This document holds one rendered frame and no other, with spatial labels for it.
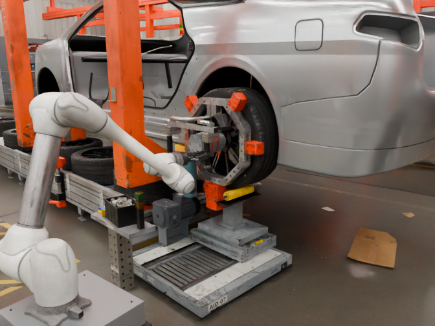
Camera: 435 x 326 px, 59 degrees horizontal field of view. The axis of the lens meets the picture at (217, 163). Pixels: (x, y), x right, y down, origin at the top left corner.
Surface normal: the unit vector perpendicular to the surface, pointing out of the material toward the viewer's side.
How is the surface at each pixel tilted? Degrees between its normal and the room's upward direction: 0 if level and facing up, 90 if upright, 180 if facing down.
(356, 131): 92
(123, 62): 90
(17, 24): 90
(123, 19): 90
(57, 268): 76
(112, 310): 0
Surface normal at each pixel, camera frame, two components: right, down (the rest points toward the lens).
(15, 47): 0.71, 0.17
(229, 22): -0.70, 0.02
